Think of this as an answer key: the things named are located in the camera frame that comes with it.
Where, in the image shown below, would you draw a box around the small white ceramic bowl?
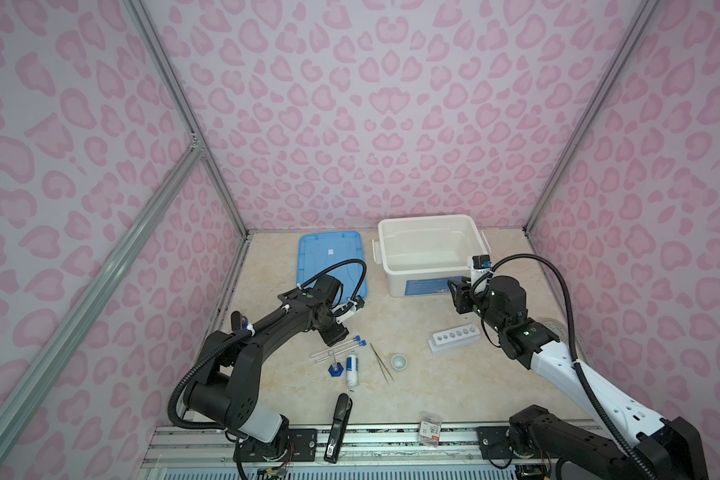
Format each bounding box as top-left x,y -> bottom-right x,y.
390,353 -> 408,371

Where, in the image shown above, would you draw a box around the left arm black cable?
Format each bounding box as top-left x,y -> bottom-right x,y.
166,258 -> 369,431

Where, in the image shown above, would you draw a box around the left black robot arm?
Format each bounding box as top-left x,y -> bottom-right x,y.
167,275 -> 348,444

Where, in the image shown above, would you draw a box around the black stapler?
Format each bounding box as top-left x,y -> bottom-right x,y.
323,393 -> 353,464

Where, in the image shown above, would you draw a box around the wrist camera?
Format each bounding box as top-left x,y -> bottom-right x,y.
469,254 -> 492,284
333,295 -> 365,324

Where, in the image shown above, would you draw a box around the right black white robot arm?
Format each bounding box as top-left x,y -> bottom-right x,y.
448,276 -> 709,479

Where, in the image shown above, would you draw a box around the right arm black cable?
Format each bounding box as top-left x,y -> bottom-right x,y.
485,253 -> 658,480

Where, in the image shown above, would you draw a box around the clear box red label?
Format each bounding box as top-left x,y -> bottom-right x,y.
417,412 -> 442,448

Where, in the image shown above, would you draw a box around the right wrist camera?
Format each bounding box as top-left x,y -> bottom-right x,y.
469,254 -> 492,284

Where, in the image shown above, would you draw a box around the white blue small bottle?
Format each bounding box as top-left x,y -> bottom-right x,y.
346,353 -> 359,391

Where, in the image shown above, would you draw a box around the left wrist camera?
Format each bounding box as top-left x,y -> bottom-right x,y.
333,295 -> 365,324

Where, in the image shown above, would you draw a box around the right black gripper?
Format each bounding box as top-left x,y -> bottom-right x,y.
444,275 -> 507,334

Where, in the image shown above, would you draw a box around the blue base glass funnel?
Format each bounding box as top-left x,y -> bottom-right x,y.
327,350 -> 344,378

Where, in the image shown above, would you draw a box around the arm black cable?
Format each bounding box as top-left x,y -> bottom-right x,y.
485,253 -> 658,480
166,258 -> 369,431

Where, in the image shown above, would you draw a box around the white plastic storage bin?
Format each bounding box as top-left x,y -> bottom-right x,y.
372,214 -> 491,298

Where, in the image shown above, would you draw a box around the metal tweezers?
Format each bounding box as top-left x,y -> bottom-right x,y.
369,343 -> 394,384

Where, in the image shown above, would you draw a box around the white test tube rack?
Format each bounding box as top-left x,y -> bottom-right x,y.
427,324 -> 481,354

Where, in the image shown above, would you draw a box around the clear round petri dish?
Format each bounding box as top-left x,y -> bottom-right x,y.
540,318 -> 569,344

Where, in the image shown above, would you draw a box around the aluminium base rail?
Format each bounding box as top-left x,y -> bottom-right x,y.
137,422 -> 558,479

